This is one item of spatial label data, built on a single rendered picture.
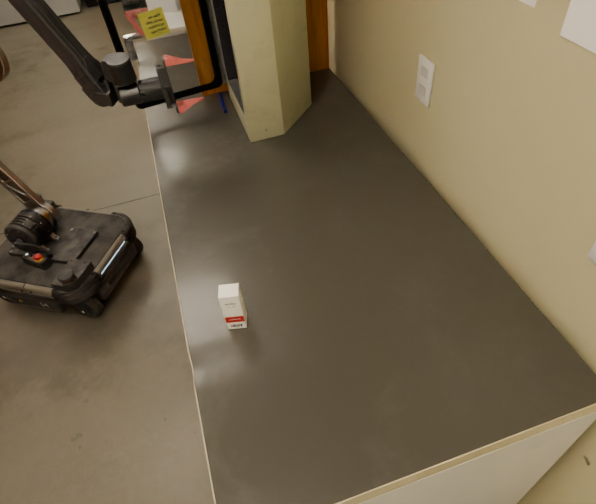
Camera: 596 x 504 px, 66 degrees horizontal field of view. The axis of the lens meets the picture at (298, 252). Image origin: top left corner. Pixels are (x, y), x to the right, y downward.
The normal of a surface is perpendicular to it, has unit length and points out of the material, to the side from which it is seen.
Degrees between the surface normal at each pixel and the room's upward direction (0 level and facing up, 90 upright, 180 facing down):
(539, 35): 90
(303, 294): 0
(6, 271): 0
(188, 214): 0
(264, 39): 90
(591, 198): 90
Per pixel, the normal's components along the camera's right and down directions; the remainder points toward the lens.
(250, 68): 0.31, 0.68
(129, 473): -0.07, -0.69
